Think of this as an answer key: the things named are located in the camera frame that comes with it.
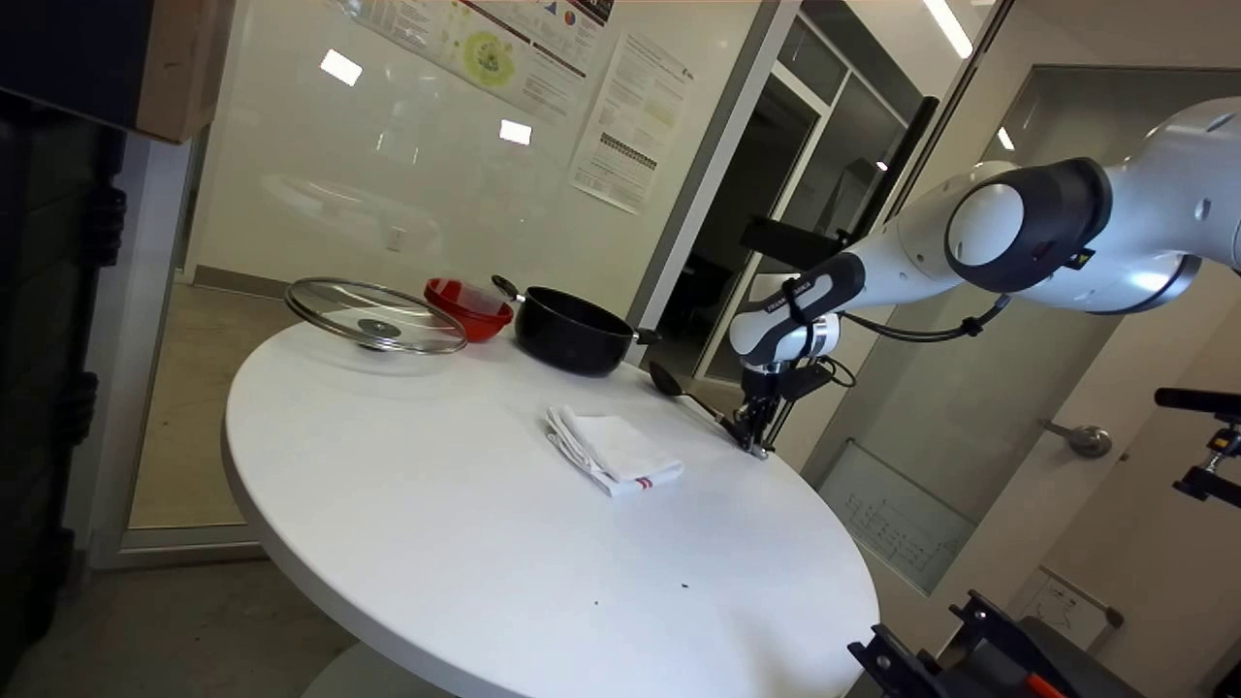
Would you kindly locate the red plastic cup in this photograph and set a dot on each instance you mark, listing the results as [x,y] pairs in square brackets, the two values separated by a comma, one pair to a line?
[472,319]

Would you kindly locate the white folded cloth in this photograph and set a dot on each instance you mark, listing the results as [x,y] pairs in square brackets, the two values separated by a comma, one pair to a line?
[620,448]

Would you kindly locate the black cooking pot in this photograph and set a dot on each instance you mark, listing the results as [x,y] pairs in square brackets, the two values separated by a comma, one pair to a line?
[569,338]

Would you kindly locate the white paper notice sheet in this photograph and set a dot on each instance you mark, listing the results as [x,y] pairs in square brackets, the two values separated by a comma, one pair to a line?
[634,129]

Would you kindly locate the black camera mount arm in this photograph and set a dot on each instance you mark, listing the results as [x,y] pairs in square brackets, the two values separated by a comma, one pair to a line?
[1196,402]

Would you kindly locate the black cabinet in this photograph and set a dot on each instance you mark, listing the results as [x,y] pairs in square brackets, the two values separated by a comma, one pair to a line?
[41,389]

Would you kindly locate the white wall plate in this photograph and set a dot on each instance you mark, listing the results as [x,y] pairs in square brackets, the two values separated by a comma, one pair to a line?
[1070,605]

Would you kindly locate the metal framed glass door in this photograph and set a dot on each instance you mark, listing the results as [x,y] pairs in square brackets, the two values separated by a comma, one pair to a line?
[722,311]

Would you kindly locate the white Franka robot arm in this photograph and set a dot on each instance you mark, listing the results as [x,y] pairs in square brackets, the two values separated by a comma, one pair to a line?
[1034,227]

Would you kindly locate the grey door vent panel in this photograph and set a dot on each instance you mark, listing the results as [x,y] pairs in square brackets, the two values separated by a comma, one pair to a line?
[894,517]

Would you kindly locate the ceiling light strip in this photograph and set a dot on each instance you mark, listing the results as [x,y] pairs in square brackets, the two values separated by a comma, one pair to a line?
[950,25]

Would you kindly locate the glass pot lid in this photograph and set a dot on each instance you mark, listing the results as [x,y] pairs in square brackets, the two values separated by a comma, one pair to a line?
[336,309]

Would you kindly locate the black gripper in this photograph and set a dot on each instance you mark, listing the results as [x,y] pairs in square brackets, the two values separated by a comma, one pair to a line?
[790,389]

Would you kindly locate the black camera stand pole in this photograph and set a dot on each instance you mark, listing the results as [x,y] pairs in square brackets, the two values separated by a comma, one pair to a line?
[912,140]

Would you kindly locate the large wall poster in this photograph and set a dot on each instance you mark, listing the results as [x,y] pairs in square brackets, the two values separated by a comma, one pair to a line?
[491,58]

